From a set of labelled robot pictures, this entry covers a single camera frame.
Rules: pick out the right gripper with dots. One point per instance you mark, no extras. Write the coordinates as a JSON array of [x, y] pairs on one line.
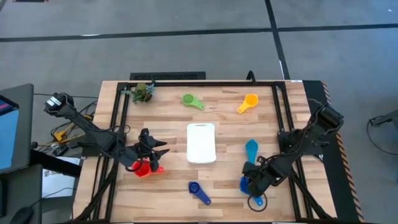
[[261, 175]]

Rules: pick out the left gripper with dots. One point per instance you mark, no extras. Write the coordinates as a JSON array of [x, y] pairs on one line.
[[141, 151]]

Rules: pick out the bright blue plastic measuring cup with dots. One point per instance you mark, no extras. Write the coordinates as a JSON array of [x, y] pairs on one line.
[[242, 185]]

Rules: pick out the red plastic measuring cup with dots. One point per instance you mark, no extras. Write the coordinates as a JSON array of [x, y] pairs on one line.
[[143, 170]]

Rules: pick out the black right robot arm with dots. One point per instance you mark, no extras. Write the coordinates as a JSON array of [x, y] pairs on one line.
[[311, 133]]

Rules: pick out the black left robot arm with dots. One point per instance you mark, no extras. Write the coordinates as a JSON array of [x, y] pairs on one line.
[[84, 124]]

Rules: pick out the teal plastic measuring cup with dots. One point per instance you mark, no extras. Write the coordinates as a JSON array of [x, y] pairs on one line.
[[251, 149]]

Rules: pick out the white plastic basket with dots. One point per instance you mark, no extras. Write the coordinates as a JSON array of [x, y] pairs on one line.
[[201, 144]]

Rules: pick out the dark blue plastic measuring cup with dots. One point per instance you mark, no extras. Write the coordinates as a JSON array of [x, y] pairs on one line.
[[196, 188]]

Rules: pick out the green plastic measuring cup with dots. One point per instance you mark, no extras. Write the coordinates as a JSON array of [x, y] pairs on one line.
[[189, 99]]

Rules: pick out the orange plastic measuring cup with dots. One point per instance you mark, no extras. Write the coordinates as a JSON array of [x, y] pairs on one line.
[[250, 101]]

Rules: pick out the small potted succulent plant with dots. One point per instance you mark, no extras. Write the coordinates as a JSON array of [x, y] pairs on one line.
[[141, 92]]

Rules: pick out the black slotted floor mat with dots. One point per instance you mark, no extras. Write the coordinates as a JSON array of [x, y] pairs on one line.
[[168, 76]]

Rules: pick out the black hazard-striped edge strip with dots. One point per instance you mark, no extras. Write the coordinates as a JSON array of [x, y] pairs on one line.
[[331, 174]]

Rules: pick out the white printed paper sheet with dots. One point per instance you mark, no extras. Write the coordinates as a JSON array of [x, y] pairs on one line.
[[57, 183]]

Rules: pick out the black side desk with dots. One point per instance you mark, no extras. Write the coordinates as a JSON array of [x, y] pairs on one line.
[[21, 189]]

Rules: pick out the grey monitor with blue screen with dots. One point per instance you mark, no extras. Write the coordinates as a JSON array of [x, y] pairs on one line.
[[12, 133]]

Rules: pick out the black computer mouse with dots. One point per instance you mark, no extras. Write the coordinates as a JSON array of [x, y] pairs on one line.
[[22, 215]]

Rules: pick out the black aluminium table frame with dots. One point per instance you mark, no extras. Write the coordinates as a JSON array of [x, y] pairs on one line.
[[199, 84]]

